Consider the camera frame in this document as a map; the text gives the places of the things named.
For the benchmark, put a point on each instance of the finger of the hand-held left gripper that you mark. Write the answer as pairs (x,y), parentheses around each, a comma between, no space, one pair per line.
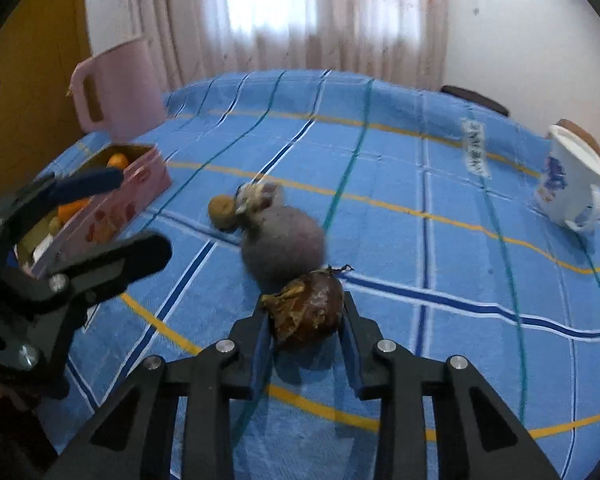
(85,182)
(130,255)

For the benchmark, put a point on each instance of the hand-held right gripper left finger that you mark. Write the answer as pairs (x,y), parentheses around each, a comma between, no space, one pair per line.
(261,360)

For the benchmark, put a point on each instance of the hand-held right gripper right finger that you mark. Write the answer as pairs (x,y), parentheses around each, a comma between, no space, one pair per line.
(352,360)

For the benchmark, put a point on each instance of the large orange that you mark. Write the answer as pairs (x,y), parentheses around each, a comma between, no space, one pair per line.
(72,207)

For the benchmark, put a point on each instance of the small orange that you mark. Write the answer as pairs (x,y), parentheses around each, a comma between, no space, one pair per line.
(117,160)

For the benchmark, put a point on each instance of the pink rectangular tin box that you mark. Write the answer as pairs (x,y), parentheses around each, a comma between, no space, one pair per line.
(115,210)

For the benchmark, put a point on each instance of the brown fruit with dry husk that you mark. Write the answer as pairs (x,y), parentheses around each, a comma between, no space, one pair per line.
(310,310)

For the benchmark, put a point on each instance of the printed white paper sheet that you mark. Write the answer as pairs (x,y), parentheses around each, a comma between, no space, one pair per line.
(42,247)

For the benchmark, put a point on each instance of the pink plastic pitcher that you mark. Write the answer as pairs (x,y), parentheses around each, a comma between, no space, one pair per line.
(125,90)

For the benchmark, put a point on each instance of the small tan round fruit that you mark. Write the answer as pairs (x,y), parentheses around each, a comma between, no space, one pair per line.
(221,211)

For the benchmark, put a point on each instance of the brown wooden door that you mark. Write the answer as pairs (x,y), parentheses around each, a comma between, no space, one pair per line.
(30,85)

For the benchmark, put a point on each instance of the grey purple passion fruit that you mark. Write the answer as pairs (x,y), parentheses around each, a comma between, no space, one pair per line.
(285,245)

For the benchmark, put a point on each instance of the blue checkered tablecloth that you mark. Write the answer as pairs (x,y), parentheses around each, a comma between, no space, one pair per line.
(405,210)

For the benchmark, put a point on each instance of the pink floral sheer curtain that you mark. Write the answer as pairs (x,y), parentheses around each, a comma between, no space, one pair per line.
(280,20)

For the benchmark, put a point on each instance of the white cup with blue print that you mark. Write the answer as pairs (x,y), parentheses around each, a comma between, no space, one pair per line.
(570,180)

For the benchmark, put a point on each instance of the dark round stool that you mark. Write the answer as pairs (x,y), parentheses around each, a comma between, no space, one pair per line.
(475,97)

